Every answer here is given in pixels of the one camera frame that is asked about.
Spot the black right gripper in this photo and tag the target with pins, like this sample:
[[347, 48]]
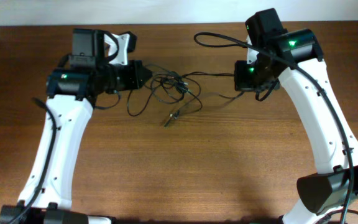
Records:
[[242, 81]]

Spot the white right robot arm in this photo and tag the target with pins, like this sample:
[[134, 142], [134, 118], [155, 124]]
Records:
[[294, 60]]

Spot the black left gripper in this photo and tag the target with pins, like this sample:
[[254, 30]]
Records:
[[134, 75]]

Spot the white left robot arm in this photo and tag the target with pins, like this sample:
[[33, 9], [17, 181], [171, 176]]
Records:
[[97, 64]]

